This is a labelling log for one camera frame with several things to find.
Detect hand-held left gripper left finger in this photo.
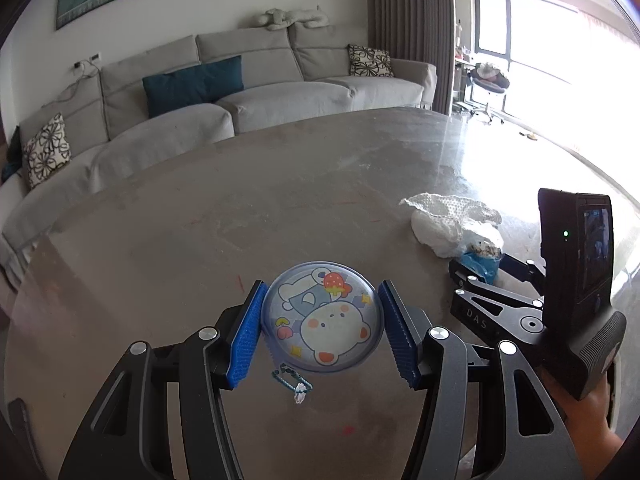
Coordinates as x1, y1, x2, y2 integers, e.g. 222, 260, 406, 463
57, 280, 266, 480

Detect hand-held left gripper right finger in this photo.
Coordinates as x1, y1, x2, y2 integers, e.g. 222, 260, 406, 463
377, 280, 593, 480

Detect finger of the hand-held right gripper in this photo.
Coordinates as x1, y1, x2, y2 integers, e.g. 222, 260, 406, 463
500, 254, 546, 293
448, 259, 543, 311

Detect blue snack wrapper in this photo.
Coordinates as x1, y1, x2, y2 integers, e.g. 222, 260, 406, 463
459, 242, 502, 285

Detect round cartoon bear case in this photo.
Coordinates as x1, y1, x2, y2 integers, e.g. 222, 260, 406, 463
262, 260, 386, 374

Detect white dotted bag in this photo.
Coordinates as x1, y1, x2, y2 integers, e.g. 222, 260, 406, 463
399, 192, 504, 259

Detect person's right hand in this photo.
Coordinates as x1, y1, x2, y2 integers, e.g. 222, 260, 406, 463
537, 365, 613, 441

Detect grey oval coffee table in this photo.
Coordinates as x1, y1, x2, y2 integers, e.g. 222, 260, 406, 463
0, 105, 640, 480

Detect swivel chair with clothes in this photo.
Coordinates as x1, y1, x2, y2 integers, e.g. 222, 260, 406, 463
467, 61, 511, 125

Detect white cluttered desk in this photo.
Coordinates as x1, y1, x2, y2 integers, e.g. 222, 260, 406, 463
454, 20, 476, 111

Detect dark framed window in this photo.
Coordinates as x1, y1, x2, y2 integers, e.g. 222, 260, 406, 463
472, 0, 581, 111

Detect grey fabric sofa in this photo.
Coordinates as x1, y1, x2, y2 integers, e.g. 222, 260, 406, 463
0, 22, 438, 291

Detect floral black white pillow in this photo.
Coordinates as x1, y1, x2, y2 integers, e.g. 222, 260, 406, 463
22, 112, 72, 190
347, 44, 395, 78

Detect teal rectangular pillow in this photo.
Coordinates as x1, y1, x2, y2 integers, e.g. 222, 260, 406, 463
142, 55, 245, 118

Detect grey brown curtain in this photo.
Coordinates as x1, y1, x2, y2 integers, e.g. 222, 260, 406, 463
365, 0, 456, 116

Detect dark teal cloth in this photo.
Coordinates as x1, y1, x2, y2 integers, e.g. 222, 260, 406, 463
0, 126, 23, 183

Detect white plush toy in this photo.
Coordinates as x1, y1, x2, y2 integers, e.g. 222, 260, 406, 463
257, 7, 331, 31

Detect teal bead keychain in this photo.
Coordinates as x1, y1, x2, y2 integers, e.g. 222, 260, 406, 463
271, 364, 314, 404

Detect white charger cable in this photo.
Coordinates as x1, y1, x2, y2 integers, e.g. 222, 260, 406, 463
45, 62, 96, 106

